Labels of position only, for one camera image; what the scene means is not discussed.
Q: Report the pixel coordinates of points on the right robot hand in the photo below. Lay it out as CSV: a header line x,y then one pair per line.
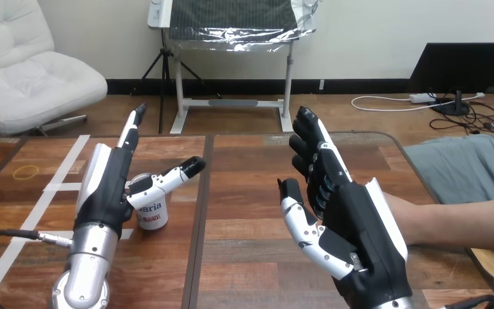
x,y
358,230

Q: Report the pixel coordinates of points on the red and white drink can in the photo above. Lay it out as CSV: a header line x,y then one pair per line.
x,y
153,215

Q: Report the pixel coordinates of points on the white power strip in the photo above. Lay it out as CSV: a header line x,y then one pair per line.
x,y
421,98

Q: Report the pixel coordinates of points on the white cushioned chair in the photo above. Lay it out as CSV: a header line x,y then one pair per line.
x,y
25,76

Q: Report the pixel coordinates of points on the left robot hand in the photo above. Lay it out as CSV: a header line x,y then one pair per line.
x,y
104,187

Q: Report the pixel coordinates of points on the white desk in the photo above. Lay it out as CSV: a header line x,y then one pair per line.
x,y
234,102

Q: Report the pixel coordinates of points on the person's hand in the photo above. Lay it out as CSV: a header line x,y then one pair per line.
x,y
396,217

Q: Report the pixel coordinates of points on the dark screen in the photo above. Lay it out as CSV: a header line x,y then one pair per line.
x,y
460,64

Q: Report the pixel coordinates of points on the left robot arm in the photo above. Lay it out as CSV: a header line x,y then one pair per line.
x,y
87,266

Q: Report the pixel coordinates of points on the black tripod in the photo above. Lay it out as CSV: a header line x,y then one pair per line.
x,y
162,64

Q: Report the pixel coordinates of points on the person's body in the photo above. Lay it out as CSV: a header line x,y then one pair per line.
x,y
464,166

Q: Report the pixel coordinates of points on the foil sheet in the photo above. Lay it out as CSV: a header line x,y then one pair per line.
x,y
238,36

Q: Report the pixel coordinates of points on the person's forearm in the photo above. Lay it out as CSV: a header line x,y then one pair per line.
x,y
464,224

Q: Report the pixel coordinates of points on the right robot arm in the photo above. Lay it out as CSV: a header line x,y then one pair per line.
x,y
398,304

